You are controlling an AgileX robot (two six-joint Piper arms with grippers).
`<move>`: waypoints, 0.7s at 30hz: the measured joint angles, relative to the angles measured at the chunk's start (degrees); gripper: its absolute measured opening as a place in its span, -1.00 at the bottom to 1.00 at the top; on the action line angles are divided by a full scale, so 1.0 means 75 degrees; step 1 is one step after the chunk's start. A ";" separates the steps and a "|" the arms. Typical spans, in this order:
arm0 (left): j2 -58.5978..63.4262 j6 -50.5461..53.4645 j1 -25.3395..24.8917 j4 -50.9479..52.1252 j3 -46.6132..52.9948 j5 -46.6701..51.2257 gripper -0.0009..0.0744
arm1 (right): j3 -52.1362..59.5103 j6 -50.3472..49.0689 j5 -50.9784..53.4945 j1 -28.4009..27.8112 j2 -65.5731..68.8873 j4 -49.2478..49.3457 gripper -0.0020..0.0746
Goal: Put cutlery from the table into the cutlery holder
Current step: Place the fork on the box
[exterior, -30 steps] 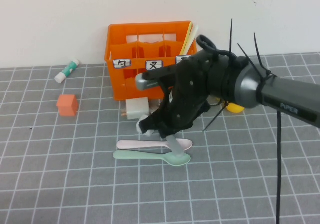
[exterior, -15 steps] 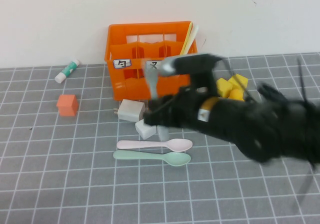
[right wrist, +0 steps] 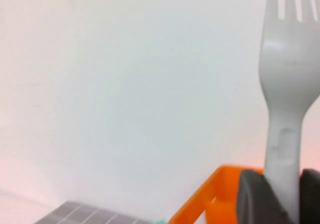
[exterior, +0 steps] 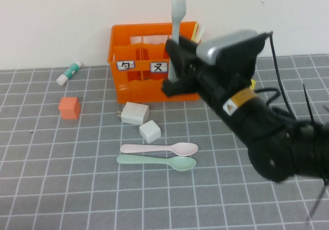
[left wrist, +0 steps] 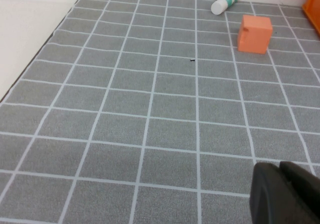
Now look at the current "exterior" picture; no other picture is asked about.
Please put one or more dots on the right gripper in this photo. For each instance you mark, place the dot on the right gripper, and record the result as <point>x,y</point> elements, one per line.
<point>210,81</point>

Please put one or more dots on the grey plastic fork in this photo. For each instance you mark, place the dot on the grey plastic fork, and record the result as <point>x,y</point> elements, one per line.
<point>178,6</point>

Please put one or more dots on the white power adapter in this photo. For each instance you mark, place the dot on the white power adapter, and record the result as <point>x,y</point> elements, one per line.
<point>135,113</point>

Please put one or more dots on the white foam cube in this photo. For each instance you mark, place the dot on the white foam cube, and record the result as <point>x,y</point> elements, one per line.
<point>150,132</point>

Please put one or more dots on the pink plastic spoon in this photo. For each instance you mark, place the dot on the pink plastic spoon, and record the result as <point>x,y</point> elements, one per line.
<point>138,148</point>

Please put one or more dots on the mint green plastic spoon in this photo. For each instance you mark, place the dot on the mint green plastic spoon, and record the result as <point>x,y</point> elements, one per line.
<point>144,160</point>

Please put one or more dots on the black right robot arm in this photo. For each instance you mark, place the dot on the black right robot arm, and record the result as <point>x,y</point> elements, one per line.
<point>272,142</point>

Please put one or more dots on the orange plastic cutlery holder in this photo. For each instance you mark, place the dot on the orange plastic cutlery holder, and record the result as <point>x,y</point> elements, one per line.
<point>138,88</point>

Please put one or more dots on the yellow plastic knife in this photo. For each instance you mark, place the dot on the yellow plastic knife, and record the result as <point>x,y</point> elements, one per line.
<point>195,32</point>

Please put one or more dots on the white green glue stick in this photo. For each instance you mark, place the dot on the white green glue stick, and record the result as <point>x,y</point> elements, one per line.
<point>68,73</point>

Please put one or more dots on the salmon orange foam cube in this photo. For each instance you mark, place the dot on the salmon orange foam cube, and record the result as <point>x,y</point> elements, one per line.
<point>69,109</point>

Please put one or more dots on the black zip tie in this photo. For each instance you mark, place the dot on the black zip tie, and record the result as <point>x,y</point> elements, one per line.
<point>317,201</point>
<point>309,104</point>

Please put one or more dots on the grey checked tablecloth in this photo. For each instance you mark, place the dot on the grey checked tablecloth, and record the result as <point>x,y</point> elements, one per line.
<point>77,189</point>

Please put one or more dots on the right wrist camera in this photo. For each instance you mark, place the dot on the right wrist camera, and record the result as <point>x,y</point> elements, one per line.
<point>226,42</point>

